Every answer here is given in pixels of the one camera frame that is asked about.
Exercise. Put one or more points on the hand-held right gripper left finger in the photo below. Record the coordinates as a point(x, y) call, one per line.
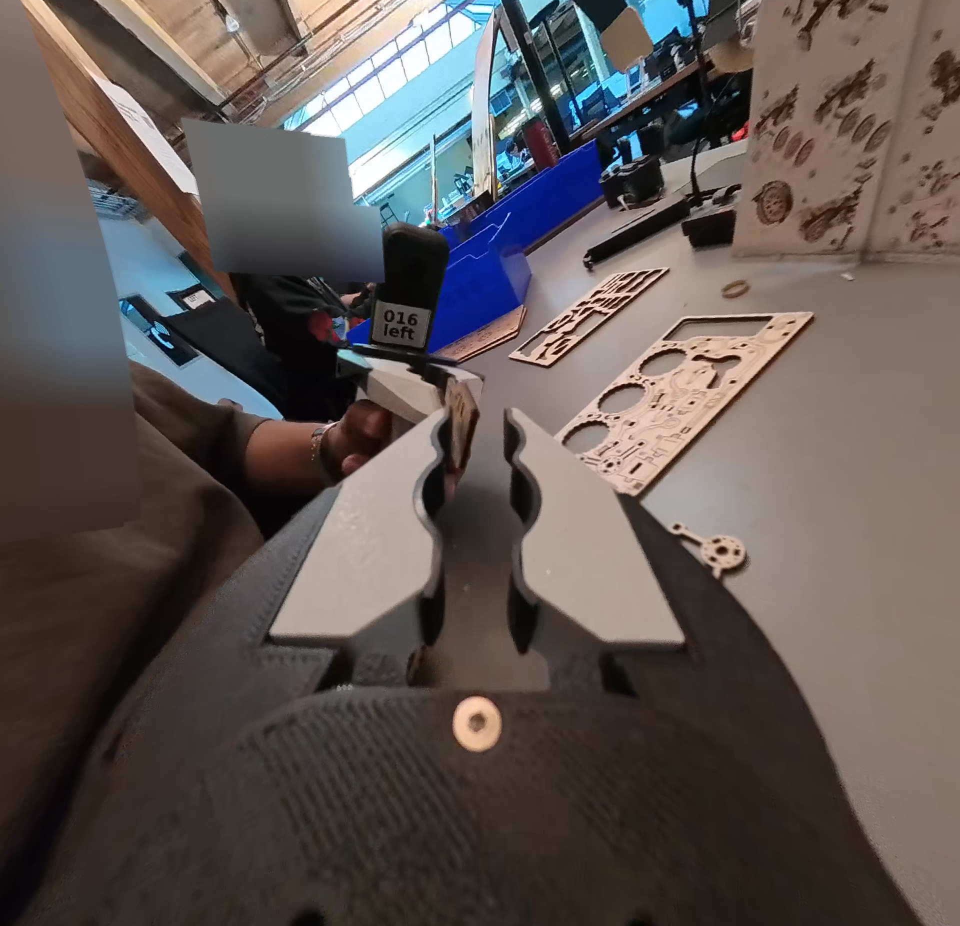
point(360, 558)

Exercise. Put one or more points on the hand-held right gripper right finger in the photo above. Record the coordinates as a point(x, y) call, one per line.
point(592, 558)

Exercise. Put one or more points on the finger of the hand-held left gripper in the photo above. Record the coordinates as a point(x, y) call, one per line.
point(397, 393)
point(459, 377)

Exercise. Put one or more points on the small wooden part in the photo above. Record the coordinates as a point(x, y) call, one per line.
point(461, 431)

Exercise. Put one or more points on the person's left forearm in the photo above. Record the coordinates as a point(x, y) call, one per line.
point(285, 453)

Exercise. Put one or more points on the grey desk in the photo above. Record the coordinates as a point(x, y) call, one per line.
point(825, 453)

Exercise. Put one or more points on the person's left hand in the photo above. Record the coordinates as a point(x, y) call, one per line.
point(364, 438)

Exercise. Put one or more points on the brown wooden sheet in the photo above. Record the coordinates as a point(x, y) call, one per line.
point(487, 337)

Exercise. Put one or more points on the wooden part with round disc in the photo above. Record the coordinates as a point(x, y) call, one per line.
point(724, 552)

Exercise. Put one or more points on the small wooden puzzle sheet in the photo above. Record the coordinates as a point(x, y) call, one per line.
point(592, 315)

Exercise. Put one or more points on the large wooden puzzle sheet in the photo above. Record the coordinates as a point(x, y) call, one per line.
point(675, 408)

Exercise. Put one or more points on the red fire extinguisher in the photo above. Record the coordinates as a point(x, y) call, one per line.
point(541, 146)

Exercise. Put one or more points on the curved wooden board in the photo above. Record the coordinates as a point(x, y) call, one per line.
point(486, 101)

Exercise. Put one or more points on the black metal bar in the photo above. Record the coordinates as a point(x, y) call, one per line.
point(637, 232)

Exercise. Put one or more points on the black phone icon sign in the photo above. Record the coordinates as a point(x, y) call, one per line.
point(166, 341)

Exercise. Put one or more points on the black device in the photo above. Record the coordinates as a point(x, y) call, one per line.
point(634, 180)

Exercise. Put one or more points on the person's brown shirt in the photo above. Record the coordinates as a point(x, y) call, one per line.
point(112, 603)

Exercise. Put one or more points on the black pillar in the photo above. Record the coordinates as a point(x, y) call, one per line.
point(525, 48)

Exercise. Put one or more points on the black box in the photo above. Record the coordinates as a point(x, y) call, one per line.
point(709, 225)

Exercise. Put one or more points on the white paper notice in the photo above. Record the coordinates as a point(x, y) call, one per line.
point(142, 131)

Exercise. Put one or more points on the cardboard sheet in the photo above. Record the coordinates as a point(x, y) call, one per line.
point(628, 37)

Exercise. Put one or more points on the standing printed instruction sheet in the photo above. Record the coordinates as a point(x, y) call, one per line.
point(840, 116)

